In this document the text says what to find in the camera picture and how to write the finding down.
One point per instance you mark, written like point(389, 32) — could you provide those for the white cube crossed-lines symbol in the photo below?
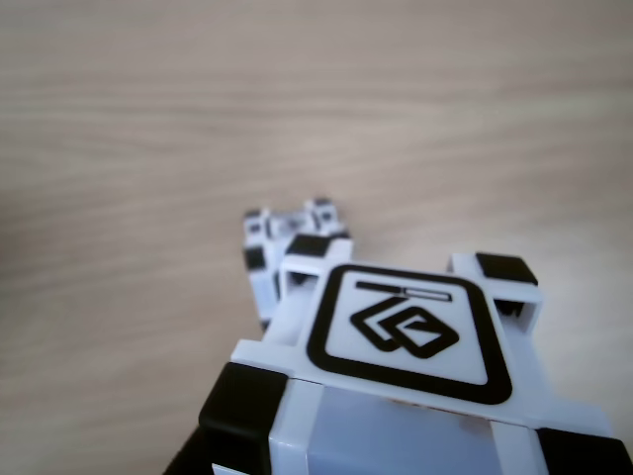
point(255, 258)

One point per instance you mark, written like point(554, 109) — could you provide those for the white cube double-diamond symbol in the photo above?
point(405, 326)

